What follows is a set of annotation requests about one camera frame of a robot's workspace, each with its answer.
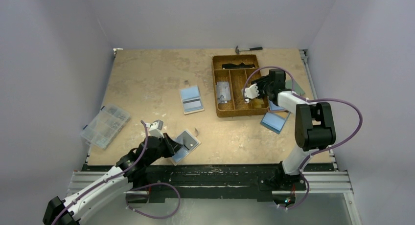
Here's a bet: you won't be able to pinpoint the beige snap card holder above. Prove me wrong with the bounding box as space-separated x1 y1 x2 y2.
170 130 201 165

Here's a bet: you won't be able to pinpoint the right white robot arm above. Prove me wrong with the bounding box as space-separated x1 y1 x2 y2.
241 66 336 176

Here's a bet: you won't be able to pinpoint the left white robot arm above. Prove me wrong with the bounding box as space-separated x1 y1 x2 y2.
43 133 184 225

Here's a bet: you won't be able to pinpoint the open blue pink card holder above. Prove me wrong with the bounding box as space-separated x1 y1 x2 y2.
268 100 287 113

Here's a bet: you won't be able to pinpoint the gold cards in tray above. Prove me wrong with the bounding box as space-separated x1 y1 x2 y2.
251 99 267 109

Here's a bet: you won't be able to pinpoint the green card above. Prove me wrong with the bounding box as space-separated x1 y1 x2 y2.
285 80 305 96

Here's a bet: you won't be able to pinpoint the blue card holder front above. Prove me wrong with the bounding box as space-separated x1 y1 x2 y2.
260 111 290 134

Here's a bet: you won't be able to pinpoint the silver cards in tray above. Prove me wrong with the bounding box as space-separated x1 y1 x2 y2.
216 82 231 104

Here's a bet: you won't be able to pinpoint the open beige card holder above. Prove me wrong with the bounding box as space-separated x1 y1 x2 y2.
179 80 205 115

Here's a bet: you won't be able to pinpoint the woven wicker tray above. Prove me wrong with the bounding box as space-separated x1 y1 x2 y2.
212 54 269 117

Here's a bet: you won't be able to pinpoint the black object in tray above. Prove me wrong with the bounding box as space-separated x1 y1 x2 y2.
221 63 255 69

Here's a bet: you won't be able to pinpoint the clear plastic screw box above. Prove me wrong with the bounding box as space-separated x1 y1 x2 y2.
80 103 131 150

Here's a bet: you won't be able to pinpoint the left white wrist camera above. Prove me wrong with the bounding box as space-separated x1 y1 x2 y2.
145 120 163 138

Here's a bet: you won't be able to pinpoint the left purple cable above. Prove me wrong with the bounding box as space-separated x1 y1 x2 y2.
50 119 181 225

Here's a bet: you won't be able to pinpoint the purple cable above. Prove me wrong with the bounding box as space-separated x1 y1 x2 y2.
242 66 364 211
50 119 181 225

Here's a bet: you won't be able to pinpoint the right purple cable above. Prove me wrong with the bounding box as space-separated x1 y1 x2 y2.
242 66 364 211

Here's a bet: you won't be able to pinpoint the black front rail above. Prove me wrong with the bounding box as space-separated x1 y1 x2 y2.
81 163 338 204

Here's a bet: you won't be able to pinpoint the hammer with black handle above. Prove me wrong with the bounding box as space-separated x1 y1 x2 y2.
235 46 263 55

